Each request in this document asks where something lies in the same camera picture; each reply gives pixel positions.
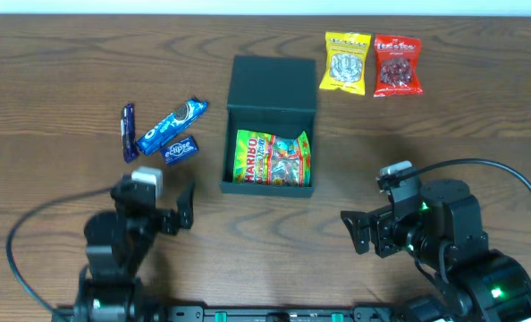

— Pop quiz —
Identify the blue Eclipse mint tin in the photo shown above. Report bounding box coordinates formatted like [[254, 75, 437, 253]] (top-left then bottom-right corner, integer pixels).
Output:
[[161, 136, 199, 165]]

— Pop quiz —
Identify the dark blue candy bar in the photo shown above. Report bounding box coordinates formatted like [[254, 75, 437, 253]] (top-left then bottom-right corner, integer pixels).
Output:
[[120, 103, 139, 164]]

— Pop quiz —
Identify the Haribo gummy worms bag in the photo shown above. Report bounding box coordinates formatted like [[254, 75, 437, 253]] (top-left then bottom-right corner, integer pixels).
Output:
[[232, 130, 312, 187]]

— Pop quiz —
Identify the blue Oreo cookie pack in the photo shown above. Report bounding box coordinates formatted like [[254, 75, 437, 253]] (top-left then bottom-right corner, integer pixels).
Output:
[[137, 97, 208, 156]]

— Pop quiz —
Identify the red snack bag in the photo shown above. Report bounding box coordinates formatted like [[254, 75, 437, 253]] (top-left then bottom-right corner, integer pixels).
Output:
[[374, 34, 423, 97]]

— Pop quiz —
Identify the yellow snack bag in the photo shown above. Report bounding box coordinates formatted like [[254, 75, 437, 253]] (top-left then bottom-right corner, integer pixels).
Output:
[[319, 31, 372, 96]]

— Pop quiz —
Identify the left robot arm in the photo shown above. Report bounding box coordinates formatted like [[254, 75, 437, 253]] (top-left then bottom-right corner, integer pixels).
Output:
[[73, 175, 195, 322]]

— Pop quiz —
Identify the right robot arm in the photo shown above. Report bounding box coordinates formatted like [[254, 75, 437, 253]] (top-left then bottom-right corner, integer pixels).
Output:
[[341, 178, 531, 321]]

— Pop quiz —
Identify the dark green open box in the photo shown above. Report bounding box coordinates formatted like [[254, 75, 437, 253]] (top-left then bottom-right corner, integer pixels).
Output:
[[220, 55, 317, 198]]

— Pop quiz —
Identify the right black cable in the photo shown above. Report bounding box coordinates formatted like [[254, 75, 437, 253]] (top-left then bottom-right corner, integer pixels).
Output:
[[383, 157, 531, 322]]

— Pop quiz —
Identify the black cable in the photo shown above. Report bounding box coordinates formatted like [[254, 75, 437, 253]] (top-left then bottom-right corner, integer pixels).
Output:
[[4, 187, 114, 314], [383, 157, 531, 322]]

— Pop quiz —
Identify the left black cable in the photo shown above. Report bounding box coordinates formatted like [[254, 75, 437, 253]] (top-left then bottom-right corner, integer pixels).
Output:
[[4, 187, 114, 314]]

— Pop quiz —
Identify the black mounting rail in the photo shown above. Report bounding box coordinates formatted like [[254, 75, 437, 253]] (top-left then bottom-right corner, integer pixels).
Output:
[[140, 306, 395, 322]]

